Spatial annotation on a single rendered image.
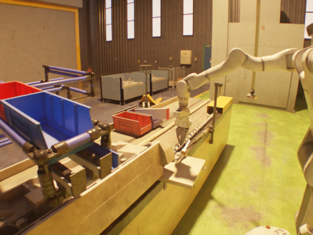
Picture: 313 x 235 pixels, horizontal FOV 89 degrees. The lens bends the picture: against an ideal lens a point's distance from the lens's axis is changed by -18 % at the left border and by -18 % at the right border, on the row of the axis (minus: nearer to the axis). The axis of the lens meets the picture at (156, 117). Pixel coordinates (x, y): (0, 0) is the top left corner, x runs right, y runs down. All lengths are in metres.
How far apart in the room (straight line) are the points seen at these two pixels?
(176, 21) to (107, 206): 10.75
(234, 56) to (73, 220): 0.99
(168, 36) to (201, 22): 2.05
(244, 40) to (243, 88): 1.52
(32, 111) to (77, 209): 0.39
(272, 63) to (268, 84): 5.31
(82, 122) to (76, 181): 0.20
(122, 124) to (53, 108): 1.16
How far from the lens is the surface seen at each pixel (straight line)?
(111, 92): 6.08
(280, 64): 1.06
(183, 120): 1.13
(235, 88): 6.48
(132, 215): 0.99
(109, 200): 0.81
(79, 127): 0.62
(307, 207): 1.09
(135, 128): 1.73
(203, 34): 10.44
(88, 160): 0.58
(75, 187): 0.49
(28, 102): 0.77
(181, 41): 10.86
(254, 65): 1.04
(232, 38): 6.48
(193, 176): 1.13
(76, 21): 13.45
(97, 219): 0.80
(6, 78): 11.23
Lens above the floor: 1.45
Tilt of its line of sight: 18 degrees down
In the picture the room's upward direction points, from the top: straight up
